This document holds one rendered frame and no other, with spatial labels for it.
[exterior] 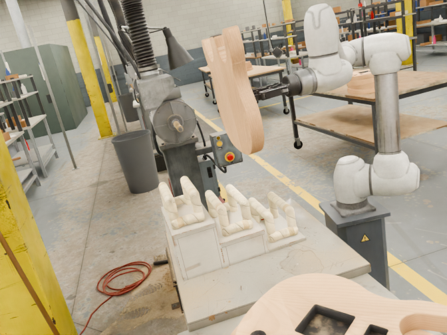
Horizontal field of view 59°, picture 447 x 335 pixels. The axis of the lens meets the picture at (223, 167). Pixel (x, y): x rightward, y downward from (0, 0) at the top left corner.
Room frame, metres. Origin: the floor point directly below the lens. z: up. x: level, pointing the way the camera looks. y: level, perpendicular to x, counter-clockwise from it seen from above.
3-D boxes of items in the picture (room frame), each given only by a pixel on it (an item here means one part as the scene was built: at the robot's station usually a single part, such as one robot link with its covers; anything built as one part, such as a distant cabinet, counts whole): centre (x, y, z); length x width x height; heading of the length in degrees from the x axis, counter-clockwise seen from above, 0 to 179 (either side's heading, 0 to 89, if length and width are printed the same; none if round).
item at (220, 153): (2.42, 0.00, 0.99); 0.24 x 0.21 x 0.26; 10
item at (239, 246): (1.33, 0.01, 0.98); 0.27 x 0.16 x 0.09; 14
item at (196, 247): (1.30, 0.16, 1.02); 0.27 x 0.15 x 0.17; 14
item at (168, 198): (1.29, 0.21, 1.20); 0.20 x 0.03 x 0.03; 13
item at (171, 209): (1.21, 0.19, 1.15); 0.03 x 0.03 x 0.09
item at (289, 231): (1.27, -0.16, 0.96); 0.11 x 0.03 x 0.03; 104
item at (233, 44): (1.22, -0.10, 1.63); 0.07 x 0.04 x 0.10; 12
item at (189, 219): (1.20, 0.15, 1.12); 0.11 x 0.03 x 0.03; 104
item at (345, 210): (1.89, -0.62, 0.73); 0.22 x 0.18 x 0.06; 3
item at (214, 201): (1.32, 0.05, 1.12); 0.20 x 0.03 x 0.03; 13
